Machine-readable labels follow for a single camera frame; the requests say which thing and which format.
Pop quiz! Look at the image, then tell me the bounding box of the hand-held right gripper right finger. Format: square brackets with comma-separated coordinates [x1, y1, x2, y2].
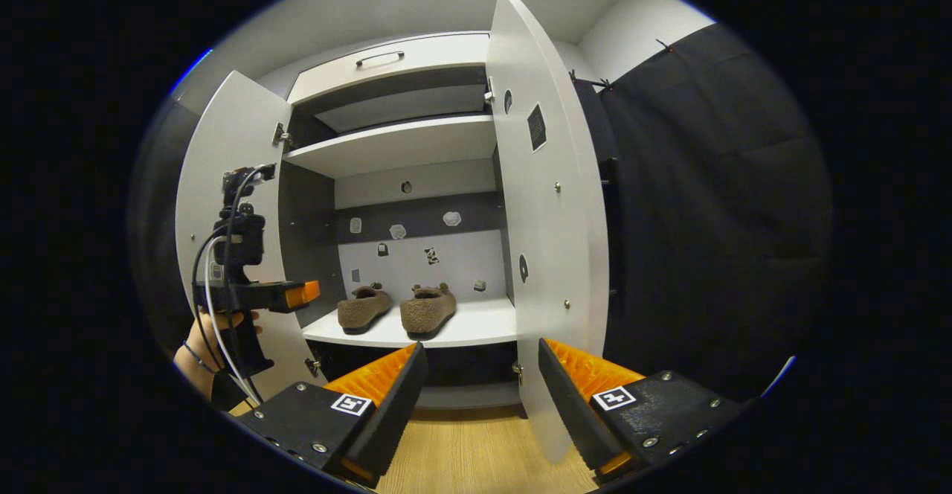
[537, 338, 748, 486]

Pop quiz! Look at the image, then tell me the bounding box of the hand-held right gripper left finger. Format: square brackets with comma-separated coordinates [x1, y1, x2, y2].
[234, 341, 430, 489]

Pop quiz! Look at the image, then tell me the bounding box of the brown fuzzy shoe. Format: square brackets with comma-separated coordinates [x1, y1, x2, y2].
[337, 282, 393, 336]
[399, 283, 458, 341]

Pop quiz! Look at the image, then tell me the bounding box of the white shoe cabinet door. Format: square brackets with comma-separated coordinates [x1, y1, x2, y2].
[175, 70, 328, 405]
[485, 0, 611, 465]

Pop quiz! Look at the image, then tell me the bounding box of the white shoe cabinet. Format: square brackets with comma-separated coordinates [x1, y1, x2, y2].
[275, 31, 521, 411]

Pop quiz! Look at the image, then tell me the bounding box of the white cabinet drawer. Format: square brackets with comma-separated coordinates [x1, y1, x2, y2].
[286, 31, 492, 106]

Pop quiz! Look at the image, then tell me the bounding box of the black backdrop cloth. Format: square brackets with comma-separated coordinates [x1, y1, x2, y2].
[573, 22, 834, 405]

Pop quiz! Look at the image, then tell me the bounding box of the black cable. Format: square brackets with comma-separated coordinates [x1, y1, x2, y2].
[190, 167, 257, 405]

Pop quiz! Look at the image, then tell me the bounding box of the white cable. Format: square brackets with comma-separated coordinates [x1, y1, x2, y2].
[203, 235, 261, 405]

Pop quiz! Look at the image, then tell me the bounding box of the dark bracelet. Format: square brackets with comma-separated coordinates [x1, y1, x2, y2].
[182, 340, 216, 374]

